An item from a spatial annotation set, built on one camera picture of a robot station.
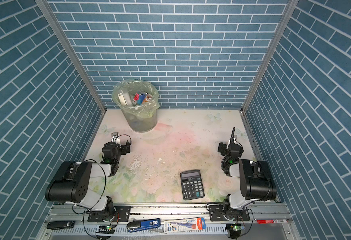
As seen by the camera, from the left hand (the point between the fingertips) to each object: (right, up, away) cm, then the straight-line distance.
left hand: (120, 140), depth 94 cm
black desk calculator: (+45, -23, -12) cm, 52 cm away
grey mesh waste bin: (+10, +10, +7) cm, 16 cm away
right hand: (+70, -1, 0) cm, 70 cm away
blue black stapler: (+21, -35, -27) cm, 49 cm away
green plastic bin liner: (+19, +19, -7) cm, 27 cm away
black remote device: (-17, -36, -25) cm, 47 cm away
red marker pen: (+83, -36, -23) cm, 93 cm away
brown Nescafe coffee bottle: (+18, +27, -2) cm, 33 cm away
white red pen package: (+35, -37, -24) cm, 57 cm away
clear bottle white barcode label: (+2, +26, -3) cm, 26 cm away
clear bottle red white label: (+10, +27, 0) cm, 29 cm away
